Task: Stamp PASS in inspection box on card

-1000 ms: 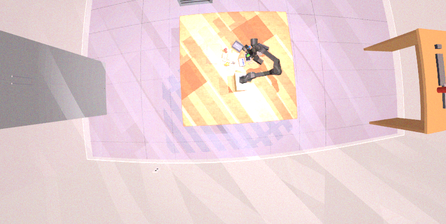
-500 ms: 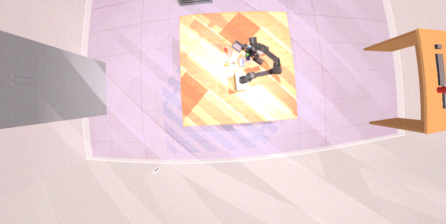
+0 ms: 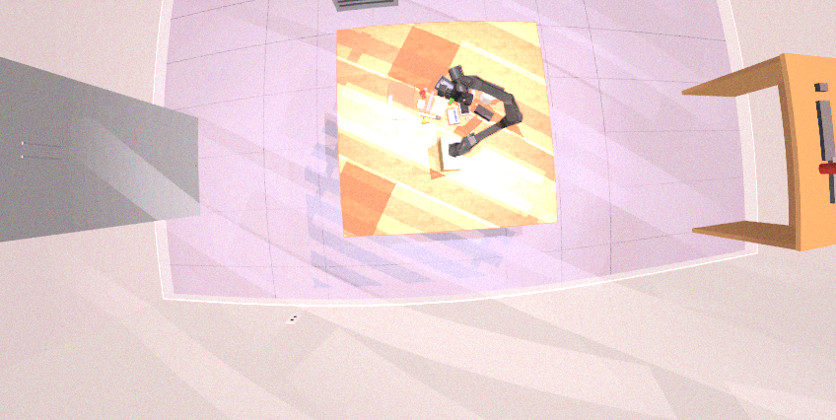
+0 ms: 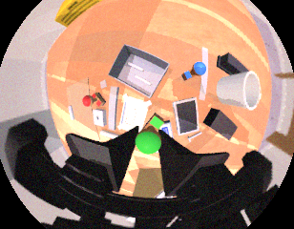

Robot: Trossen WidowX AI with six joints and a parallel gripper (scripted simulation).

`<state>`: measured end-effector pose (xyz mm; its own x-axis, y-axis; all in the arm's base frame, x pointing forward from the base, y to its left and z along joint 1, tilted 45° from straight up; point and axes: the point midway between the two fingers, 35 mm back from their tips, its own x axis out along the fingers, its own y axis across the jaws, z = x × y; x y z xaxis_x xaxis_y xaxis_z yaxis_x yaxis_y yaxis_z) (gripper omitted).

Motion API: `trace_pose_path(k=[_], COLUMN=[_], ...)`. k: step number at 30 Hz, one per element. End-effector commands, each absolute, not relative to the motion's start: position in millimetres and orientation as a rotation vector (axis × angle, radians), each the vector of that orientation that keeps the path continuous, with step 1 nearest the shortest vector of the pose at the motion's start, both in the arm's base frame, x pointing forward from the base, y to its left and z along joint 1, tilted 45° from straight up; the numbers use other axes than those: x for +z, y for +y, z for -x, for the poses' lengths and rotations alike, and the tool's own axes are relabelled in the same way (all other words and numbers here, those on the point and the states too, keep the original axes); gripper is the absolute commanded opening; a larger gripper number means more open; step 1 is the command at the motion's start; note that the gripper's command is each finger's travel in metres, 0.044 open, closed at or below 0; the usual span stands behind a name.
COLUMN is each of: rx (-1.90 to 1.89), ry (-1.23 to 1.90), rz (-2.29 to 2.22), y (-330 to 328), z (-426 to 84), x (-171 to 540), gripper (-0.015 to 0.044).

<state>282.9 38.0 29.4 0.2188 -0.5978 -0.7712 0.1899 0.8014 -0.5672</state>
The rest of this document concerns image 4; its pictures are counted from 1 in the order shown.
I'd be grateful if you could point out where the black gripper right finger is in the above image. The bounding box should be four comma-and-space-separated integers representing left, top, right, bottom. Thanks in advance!
157, 129, 231, 198

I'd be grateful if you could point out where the white mug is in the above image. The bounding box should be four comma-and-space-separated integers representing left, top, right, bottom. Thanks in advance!
216, 70, 262, 111

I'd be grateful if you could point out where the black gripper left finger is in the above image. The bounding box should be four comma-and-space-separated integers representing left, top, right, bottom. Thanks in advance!
66, 126, 139, 194

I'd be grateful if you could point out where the white inspection card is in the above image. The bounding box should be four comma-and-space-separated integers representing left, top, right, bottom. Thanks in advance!
117, 93, 151, 132

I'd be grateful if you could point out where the white marker with black cap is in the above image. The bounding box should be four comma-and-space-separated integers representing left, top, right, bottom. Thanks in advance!
100, 130, 120, 138

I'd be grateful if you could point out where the wooden fail stamp with red knob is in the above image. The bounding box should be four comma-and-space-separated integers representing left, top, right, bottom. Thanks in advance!
82, 93, 106, 107

